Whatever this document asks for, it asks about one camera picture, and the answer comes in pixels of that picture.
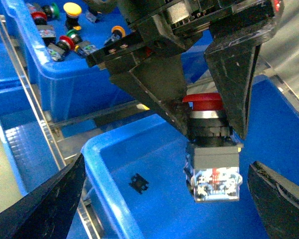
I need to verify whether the green mushroom push button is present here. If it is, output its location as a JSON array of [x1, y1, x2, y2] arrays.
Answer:
[[42, 2, 60, 20]]

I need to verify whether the yellow mushroom push button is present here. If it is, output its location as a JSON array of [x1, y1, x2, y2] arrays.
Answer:
[[63, 2, 82, 31]]

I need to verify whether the blue middle upper bin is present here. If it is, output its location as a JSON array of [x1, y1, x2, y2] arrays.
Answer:
[[0, 0, 212, 122]]

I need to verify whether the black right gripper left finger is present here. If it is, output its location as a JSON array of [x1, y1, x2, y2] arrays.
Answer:
[[0, 154, 86, 239]]

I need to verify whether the metal shelf rack frame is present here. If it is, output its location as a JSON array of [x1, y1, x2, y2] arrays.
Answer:
[[0, 7, 299, 239]]

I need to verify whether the blue right upper bin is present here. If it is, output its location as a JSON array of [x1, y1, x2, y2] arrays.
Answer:
[[82, 75, 299, 239]]

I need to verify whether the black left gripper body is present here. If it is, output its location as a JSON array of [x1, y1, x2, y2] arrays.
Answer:
[[86, 0, 284, 67]]

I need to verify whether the orange push button switch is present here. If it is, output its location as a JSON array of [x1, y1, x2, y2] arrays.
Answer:
[[104, 25, 126, 46]]

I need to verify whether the red push button switch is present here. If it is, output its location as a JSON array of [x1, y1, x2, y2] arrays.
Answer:
[[47, 35, 75, 62]]

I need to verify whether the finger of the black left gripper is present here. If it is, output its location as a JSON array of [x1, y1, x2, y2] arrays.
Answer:
[[105, 55, 189, 138], [204, 39, 261, 139]]

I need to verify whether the small black clip in bin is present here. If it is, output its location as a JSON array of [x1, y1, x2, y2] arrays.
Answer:
[[129, 173, 149, 194]]

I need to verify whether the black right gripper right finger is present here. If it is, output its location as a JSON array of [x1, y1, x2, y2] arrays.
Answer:
[[247, 161, 299, 239]]

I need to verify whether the green push button switch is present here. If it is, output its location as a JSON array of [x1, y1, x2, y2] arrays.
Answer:
[[66, 29, 98, 58]]

